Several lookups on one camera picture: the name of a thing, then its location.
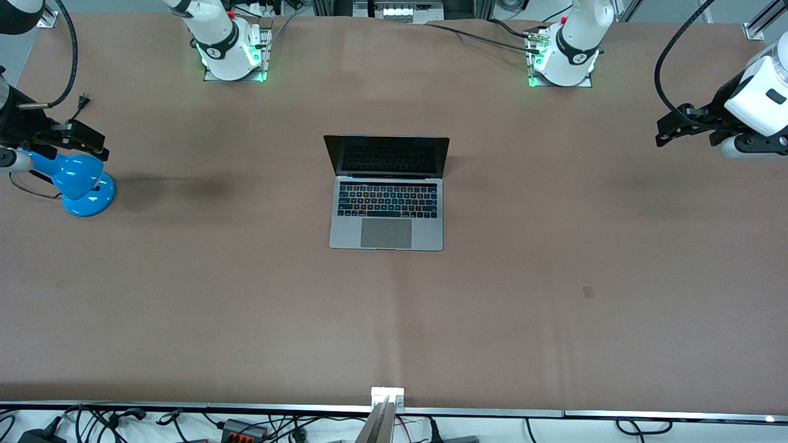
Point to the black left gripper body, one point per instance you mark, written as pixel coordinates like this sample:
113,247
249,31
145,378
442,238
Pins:
714,115

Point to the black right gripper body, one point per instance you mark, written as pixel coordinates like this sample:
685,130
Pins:
18,126

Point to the silver grey laptop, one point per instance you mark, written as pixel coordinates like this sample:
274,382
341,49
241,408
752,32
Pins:
386,234

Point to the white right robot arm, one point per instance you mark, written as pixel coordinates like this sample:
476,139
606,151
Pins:
218,37

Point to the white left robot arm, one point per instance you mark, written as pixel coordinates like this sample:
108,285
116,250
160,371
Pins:
575,43

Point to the aluminium corner profile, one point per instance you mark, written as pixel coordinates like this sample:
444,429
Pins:
49,19
763,21

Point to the white power strip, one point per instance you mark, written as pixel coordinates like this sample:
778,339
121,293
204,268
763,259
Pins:
260,8

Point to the brown table mat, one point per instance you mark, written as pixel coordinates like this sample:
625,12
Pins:
554,338

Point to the black power adapter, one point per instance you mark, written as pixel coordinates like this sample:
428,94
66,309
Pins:
40,437

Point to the grey socket box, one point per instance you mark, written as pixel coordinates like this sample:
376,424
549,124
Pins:
397,11

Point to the black orange connector box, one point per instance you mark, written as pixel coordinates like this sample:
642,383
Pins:
243,429

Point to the slim aluminium frame profile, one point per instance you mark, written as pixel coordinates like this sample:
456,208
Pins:
628,9

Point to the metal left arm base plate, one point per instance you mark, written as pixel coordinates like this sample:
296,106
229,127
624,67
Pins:
530,67

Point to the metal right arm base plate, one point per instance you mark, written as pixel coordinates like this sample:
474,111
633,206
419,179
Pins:
266,43

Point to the dark aluminium frame post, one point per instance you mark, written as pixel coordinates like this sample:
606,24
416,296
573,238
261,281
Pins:
332,7

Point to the silver table edge rail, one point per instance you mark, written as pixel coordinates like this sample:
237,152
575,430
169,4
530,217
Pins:
492,411

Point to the white post bracket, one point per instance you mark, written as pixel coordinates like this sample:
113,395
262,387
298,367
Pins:
397,394

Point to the aluminium camera mount post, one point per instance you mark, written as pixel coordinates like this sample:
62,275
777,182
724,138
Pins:
378,424

